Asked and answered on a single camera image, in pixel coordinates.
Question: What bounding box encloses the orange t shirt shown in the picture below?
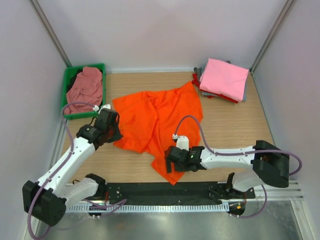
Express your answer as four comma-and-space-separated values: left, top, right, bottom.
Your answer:
112, 82, 203, 185

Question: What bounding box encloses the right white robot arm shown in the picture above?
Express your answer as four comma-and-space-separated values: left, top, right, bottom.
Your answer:
164, 140, 290, 198

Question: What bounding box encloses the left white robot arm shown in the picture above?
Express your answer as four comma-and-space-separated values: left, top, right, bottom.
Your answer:
22, 107, 122, 227

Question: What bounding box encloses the green plastic bin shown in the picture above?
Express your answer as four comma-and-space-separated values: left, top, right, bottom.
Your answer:
60, 63, 106, 120

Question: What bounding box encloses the crumpled dusty pink shirt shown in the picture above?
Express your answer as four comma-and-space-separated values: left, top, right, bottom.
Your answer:
64, 66, 103, 115

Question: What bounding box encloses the folded pink t shirt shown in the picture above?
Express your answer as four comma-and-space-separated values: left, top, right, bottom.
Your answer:
199, 58, 250, 103

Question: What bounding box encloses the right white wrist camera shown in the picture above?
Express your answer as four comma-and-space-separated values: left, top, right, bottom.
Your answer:
172, 134, 189, 151

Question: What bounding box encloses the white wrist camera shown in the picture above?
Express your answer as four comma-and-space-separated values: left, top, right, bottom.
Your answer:
172, 134, 189, 151
92, 104, 112, 114

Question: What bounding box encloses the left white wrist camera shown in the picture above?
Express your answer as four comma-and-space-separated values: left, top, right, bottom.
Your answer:
92, 104, 112, 114

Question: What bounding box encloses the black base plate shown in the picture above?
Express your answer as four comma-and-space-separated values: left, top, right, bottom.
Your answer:
88, 181, 256, 202

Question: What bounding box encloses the white slotted cable duct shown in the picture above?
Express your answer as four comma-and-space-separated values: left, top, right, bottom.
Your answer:
66, 202, 230, 214

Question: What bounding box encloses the aluminium frame rail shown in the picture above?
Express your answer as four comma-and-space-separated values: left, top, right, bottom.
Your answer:
248, 180, 304, 202

